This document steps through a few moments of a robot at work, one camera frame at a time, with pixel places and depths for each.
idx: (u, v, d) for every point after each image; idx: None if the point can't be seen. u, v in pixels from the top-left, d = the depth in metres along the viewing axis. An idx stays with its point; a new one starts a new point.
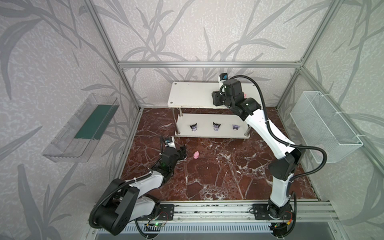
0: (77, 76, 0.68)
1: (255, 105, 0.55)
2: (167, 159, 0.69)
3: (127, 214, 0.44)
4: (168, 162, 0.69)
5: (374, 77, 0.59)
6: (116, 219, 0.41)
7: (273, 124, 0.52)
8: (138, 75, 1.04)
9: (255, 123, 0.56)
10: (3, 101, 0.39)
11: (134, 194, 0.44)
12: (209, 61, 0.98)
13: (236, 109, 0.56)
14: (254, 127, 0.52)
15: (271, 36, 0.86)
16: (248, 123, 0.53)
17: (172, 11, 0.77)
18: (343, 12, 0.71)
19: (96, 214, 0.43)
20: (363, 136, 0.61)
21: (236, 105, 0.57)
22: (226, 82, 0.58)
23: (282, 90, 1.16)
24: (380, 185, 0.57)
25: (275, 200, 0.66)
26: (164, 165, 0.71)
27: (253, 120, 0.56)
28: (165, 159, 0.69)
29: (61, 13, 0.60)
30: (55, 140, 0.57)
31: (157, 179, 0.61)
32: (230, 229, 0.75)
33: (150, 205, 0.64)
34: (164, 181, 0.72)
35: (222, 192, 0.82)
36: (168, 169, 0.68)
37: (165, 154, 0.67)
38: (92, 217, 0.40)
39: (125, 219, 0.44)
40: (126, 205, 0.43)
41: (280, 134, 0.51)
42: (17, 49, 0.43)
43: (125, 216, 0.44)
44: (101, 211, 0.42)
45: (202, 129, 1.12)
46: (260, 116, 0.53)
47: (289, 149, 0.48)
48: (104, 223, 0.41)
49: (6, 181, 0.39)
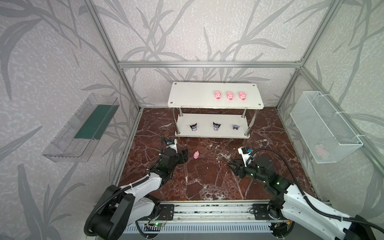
0: (77, 76, 0.68)
1: (286, 183, 0.58)
2: (166, 159, 0.68)
3: (123, 222, 0.44)
4: (167, 163, 0.68)
5: (374, 77, 0.59)
6: (112, 228, 0.41)
7: (312, 198, 0.52)
8: (138, 75, 1.04)
9: (293, 199, 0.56)
10: (3, 101, 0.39)
11: (129, 201, 0.43)
12: (209, 61, 0.98)
13: (270, 190, 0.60)
14: (295, 204, 0.62)
15: (271, 36, 0.86)
16: (288, 201, 0.64)
17: (172, 11, 0.76)
18: (343, 13, 0.71)
19: (92, 222, 0.42)
20: (363, 136, 0.61)
21: (270, 186, 0.61)
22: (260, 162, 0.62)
23: (282, 90, 1.16)
24: (380, 185, 0.57)
25: (288, 217, 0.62)
26: (163, 166, 0.70)
27: (290, 198, 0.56)
28: (165, 160, 0.68)
29: (61, 14, 0.60)
30: (55, 140, 0.57)
31: (155, 182, 0.61)
32: (230, 230, 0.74)
33: (150, 206, 0.64)
34: (163, 182, 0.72)
35: (222, 192, 0.82)
36: (167, 170, 0.67)
37: (165, 154, 0.67)
38: (87, 225, 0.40)
39: (120, 227, 0.43)
40: (122, 212, 0.42)
41: (324, 207, 0.48)
42: (17, 48, 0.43)
43: (121, 224, 0.43)
44: (97, 219, 0.42)
45: (202, 130, 0.98)
46: (296, 191, 0.55)
47: (346, 225, 0.43)
48: (99, 231, 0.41)
49: (6, 181, 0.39)
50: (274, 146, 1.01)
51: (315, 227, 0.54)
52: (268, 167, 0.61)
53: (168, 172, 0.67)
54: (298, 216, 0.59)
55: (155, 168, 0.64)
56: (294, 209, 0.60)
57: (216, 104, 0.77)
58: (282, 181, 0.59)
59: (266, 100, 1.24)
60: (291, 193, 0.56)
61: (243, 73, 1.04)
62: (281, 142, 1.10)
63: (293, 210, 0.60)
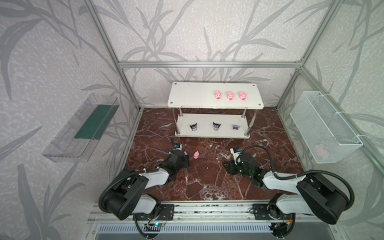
0: (77, 76, 0.68)
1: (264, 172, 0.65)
2: (175, 158, 0.72)
3: (135, 200, 0.47)
4: (176, 162, 0.72)
5: (374, 77, 0.59)
6: (127, 200, 0.43)
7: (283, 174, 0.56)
8: (138, 75, 1.04)
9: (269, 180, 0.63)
10: (3, 101, 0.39)
11: (143, 181, 0.46)
12: (209, 61, 0.98)
13: (254, 182, 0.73)
14: (271, 183, 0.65)
15: (271, 37, 0.86)
16: (266, 183, 0.66)
17: (172, 11, 0.76)
18: (343, 13, 0.71)
19: (105, 197, 0.44)
20: (363, 136, 0.61)
21: (254, 178, 0.69)
22: (243, 159, 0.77)
23: (282, 90, 1.16)
24: (380, 185, 0.57)
25: (283, 209, 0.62)
26: (171, 164, 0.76)
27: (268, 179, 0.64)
28: (173, 159, 0.72)
29: (61, 14, 0.60)
30: (55, 141, 0.57)
31: (162, 176, 0.63)
32: (230, 230, 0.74)
33: (151, 203, 0.64)
34: (168, 179, 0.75)
35: (222, 192, 0.82)
36: (173, 169, 0.70)
37: (174, 153, 0.71)
38: (103, 197, 0.45)
39: (131, 206, 0.46)
40: (136, 190, 0.45)
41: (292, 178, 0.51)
42: (17, 48, 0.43)
43: (132, 202, 0.46)
44: (110, 195, 0.44)
45: (203, 129, 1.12)
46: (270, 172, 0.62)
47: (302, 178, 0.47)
48: (112, 205, 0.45)
49: (6, 181, 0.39)
50: (274, 146, 1.01)
51: (299, 202, 0.55)
52: (249, 161, 0.71)
53: (174, 171, 0.70)
54: (285, 198, 0.61)
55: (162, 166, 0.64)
56: (284, 195, 0.62)
57: (216, 104, 0.77)
58: (261, 173, 0.66)
59: (266, 100, 1.24)
60: (266, 175, 0.64)
61: (244, 72, 1.04)
62: (281, 142, 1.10)
63: (283, 197, 0.62)
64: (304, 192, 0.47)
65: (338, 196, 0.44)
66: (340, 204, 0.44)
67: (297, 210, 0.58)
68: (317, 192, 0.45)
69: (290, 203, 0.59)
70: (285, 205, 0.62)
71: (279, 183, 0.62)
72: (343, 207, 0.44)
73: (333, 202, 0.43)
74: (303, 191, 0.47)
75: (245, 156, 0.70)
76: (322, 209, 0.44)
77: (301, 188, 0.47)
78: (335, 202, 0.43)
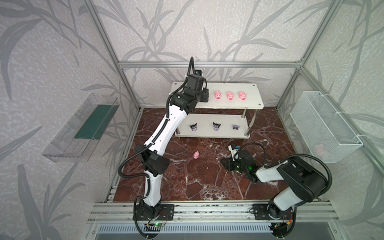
0: (77, 76, 0.68)
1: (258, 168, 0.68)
2: (193, 83, 0.56)
3: (165, 162, 0.55)
4: (194, 86, 0.57)
5: (374, 77, 0.59)
6: (157, 170, 0.55)
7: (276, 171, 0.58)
8: (138, 75, 1.04)
9: (263, 176, 0.67)
10: (3, 101, 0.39)
11: (156, 156, 0.47)
12: (209, 61, 0.98)
13: (249, 177, 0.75)
14: (263, 178, 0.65)
15: (271, 36, 0.86)
16: (259, 178, 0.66)
17: (172, 11, 0.76)
18: (343, 12, 0.71)
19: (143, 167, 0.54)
20: (363, 136, 0.61)
21: (250, 174, 0.73)
22: (241, 155, 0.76)
23: (282, 90, 1.16)
24: (379, 185, 0.57)
25: (279, 205, 0.65)
26: (188, 91, 0.55)
27: (261, 175, 0.68)
28: (191, 84, 0.57)
29: (61, 13, 0.60)
30: (55, 141, 0.57)
31: (178, 121, 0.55)
32: (230, 230, 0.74)
33: (158, 196, 0.67)
34: (188, 107, 0.56)
35: (222, 192, 0.82)
36: (192, 95, 0.55)
37: (191, 77, 0.56)
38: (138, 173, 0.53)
39: (164, 166, 0.56)
40: (155, 165, 0.54)
41: None
42: (17, 49, 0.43)
43: (165, 161, 0.55)
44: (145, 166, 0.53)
45: (202, 129, 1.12)
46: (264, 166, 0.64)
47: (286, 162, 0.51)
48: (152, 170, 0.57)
49: (6, 181, 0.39)
50: (274, 146, 1.01)
51: (289, 192, 0.57)
52: (247, 157, 0.74)
53: (192, 97, 0.55)
54: (280, 194, 0.62)
55: (174, 96, 0.55)
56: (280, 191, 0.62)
57: (216, 104, 0.77)
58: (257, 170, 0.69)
59: (266, 100, 1.24)
60: (259, 169, 0.68)
61: (243, 73, 1.04)
62: (281, 142, 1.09)
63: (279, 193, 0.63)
64: (283, 173, 0.52)
65: (316, 177, 0.47)
66: (317, 185, 0.47)
67: (291, 203, 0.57)
68: (294, 173, 0.48)
69: (283, 196, 0.61)
70: (280, 199, 0.64)
71: (271, 177, 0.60)
72: (322, 186, 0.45)
73: (312, 180, 0.47)
74: (283, 173, 0.52)
75: (243, 152, 0.74)
76: (300, 188, 0.48)
77: (279, 169, 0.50)
78: (314, 181, 0.47)
